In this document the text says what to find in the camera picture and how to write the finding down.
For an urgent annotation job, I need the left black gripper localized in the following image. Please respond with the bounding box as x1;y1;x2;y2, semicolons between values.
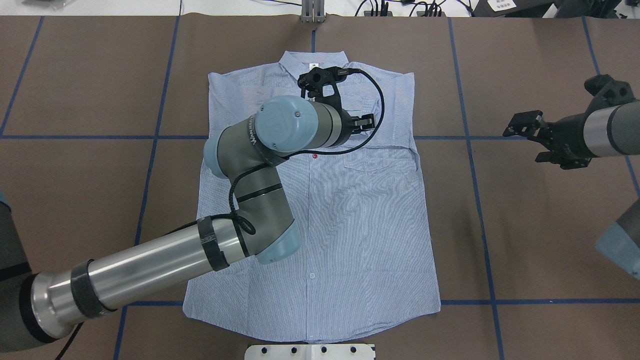
343;114;375;137

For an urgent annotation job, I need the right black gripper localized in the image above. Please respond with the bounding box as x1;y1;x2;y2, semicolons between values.
502;111;591;170

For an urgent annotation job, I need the light blue striped shirt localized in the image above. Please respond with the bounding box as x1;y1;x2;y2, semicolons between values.
182;51;441;344

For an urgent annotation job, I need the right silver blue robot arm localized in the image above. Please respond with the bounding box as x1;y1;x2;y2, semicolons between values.
502;101;640;280

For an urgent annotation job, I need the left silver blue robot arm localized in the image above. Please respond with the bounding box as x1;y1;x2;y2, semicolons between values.
1;92;386;353

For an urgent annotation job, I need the black label box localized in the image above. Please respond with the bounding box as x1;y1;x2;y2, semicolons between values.
471;0;556;18

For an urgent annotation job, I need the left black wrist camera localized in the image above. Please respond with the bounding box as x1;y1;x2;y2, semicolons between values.
297;66;350;110

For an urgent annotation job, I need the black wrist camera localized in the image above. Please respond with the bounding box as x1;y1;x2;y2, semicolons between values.
297;66;350;110
583;74;638;115

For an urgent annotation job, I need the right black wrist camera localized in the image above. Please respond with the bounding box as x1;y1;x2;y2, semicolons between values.
583;74;638;115

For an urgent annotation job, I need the aluminium frame post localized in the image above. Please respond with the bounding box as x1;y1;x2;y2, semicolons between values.
300;0;326;24

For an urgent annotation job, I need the left black camera cable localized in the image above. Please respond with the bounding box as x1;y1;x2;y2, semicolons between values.
228;68;385;236

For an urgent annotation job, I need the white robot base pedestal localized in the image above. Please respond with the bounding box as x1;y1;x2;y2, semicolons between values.
244;343;377;360

